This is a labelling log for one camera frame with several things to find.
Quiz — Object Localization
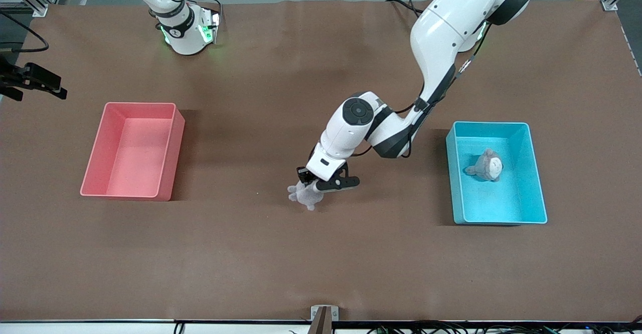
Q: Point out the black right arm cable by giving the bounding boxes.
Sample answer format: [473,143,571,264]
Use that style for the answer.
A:
[0,11,50,54]

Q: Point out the pink plastic box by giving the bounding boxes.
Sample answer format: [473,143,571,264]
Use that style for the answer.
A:
[80,102,186,202]

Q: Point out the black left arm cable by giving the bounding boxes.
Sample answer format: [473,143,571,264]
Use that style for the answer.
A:
[351,21,491,158]

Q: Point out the black base cable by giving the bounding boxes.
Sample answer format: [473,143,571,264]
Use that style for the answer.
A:
[385,0,427,19]
[187,0,224,26]

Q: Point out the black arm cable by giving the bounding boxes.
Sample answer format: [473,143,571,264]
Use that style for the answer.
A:
[0,11,50,54]
[351,21,491,158]

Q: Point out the silver camera mount bracket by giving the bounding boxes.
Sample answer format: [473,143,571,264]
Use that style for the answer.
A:
[310,305,340,334]

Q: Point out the grey plush toy white face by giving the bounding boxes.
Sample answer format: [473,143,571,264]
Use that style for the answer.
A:
[464,148,504,183]

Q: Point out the brown table mat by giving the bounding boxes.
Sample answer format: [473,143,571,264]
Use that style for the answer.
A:
[0,0,642,323]

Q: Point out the plain grey plush toy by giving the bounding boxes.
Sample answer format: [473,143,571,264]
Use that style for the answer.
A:
[287,180,325,212]

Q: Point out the blue plastic box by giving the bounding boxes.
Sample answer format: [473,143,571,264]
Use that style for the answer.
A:
[446,121,548,225]

